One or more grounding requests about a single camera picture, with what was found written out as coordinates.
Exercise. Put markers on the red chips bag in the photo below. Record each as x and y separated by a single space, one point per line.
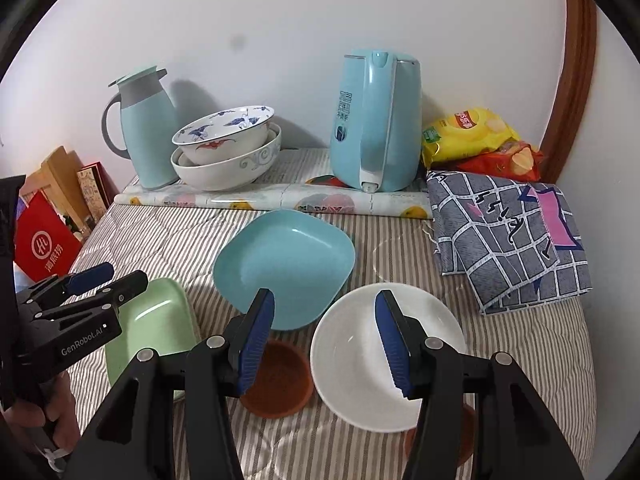
510 162

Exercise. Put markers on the light blue square plate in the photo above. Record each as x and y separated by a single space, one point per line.
285 265

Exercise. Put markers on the brown wooden door frame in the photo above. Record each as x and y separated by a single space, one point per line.
580 60

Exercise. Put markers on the light green square plate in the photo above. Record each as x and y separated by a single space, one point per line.
155 315

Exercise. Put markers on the large white porcelain bowl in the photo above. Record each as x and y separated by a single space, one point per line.
220 176

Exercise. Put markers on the blue patterned porcelain bowl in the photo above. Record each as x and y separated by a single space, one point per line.
225 146

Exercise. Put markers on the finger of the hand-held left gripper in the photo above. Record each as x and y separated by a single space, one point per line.
91 275
127 287

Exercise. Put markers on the red paper bag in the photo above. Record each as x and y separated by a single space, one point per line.
45 240

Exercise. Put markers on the light blue tissue box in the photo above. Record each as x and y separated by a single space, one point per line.
350 135

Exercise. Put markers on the brown gift boxes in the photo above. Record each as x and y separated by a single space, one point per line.
55 170

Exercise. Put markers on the plain white bowl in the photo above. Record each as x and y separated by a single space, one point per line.
350 360

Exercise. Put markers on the small brown dish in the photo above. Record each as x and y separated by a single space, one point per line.
280 380
464 441

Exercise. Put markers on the fruit print plastic mat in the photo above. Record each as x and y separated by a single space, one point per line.
225 203

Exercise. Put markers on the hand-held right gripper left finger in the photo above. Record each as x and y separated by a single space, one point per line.
256 345

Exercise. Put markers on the person's left hand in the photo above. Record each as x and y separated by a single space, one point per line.
62 410

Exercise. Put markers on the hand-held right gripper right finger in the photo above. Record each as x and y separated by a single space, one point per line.
395 350

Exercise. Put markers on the grey checked cloth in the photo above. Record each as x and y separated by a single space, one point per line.
500 240

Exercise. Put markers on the yellow chips bag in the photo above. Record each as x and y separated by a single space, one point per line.
465 135

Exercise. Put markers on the light blue thermos jug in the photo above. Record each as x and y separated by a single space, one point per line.
150 135

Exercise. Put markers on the patterned flat box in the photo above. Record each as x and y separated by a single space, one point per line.
92 185

